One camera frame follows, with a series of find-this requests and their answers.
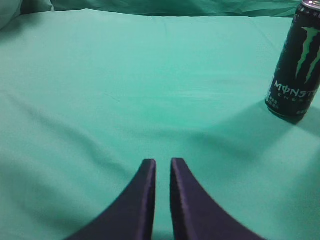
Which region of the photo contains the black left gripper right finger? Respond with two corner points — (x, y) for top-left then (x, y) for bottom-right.
(170, 158), (263, 240)

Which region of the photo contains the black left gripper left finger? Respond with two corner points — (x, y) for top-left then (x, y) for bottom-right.
(68, 159), (156, 240)

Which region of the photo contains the green table cloth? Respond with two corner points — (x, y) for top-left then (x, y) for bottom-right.
(0, 9), (320, 240)

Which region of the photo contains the black Monster energy can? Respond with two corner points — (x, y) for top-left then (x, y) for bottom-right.
(265, 0), (320, 120)

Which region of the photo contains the green backdrop cloth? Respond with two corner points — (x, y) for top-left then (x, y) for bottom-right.
(0, 0), (320, 31)

